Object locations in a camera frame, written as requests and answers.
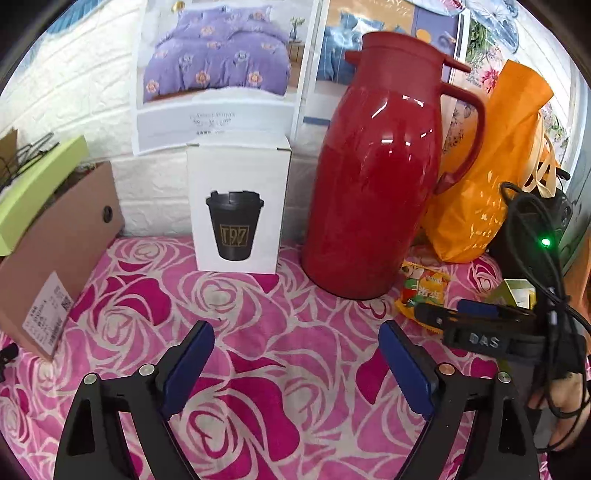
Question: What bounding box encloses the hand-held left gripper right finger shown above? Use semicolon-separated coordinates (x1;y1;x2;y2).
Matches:
379;320;541;480

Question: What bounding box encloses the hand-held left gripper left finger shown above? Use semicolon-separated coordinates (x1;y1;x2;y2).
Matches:
53;320;215;480

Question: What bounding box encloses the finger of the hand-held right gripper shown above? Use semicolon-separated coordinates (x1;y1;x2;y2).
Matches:
414;302;462;335
456;298;537;325

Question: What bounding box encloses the orange cartoon snack packet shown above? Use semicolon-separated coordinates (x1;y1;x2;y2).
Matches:
394;260;451;334

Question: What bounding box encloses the green cardboard box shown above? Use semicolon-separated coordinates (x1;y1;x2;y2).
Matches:
489;278;537;309

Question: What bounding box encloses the person's right hand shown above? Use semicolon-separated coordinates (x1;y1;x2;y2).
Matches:
526;355;591;455

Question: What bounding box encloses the black speaker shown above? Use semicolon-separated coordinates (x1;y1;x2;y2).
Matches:
487;189;573;278

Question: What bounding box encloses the orange tote bag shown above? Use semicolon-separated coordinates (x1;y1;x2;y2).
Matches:
422;59;561;264

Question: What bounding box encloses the pink rose tablecloth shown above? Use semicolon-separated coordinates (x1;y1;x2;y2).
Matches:
0;235;591;480

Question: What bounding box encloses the red thermos jug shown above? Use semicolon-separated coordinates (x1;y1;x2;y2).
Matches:
300;30;486;301

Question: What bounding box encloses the brown cardboard box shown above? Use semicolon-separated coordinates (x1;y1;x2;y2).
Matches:
0;161;125;363

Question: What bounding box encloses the small black object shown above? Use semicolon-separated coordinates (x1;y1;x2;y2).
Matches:
0;344;19;383

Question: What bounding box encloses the white cup box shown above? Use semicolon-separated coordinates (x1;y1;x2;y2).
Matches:
186;136;294;274

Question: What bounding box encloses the light green box lid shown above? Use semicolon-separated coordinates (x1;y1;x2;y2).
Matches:
0;135;90;257

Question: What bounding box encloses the blue white paper fan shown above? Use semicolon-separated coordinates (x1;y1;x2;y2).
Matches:
416;0;525;47

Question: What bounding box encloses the black cable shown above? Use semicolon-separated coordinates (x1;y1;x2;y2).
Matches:
501;181;591;455

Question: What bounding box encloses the black wire rack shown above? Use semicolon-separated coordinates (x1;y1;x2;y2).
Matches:
0;133;61;188

